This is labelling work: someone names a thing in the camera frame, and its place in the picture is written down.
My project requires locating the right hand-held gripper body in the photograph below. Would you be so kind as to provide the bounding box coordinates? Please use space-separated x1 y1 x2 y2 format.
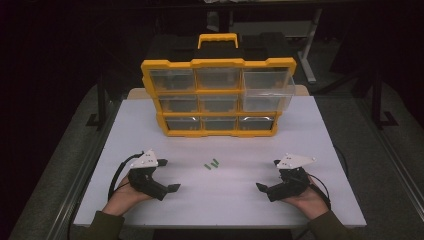
266 153 317 203

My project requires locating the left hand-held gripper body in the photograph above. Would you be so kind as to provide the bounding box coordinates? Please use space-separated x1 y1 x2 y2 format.
128 149 169 202

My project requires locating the pulled-out clear plastic drawer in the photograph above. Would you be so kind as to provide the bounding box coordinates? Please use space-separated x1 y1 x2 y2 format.
241 70 297 113

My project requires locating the yellow black organizer cabinet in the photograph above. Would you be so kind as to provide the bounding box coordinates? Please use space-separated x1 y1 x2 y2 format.
140 32 297 138

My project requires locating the person's left hand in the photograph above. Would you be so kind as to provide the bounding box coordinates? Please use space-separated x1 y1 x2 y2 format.
101 174 154 218

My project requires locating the person's right hand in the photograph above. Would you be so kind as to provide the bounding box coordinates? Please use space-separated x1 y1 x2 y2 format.
283 176 329 221

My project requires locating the black metal stand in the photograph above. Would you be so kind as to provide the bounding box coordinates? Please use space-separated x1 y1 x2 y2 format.
370 69 400 130
85 71 112 130

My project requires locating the set of closed clear drawers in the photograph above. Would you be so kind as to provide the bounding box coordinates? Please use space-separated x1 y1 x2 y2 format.
148 68 276 132

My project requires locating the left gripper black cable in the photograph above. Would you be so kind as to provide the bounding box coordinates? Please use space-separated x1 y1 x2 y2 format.
107 152 145 202

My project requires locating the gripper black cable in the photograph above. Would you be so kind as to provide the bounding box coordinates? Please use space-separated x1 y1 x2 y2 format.
107 152 145 202
307 172 332 211

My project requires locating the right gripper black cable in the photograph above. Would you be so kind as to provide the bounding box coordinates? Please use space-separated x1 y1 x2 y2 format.
307 172 332 211

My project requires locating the white metal desk frame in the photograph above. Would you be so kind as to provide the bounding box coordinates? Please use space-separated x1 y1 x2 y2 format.
229 8 324 85

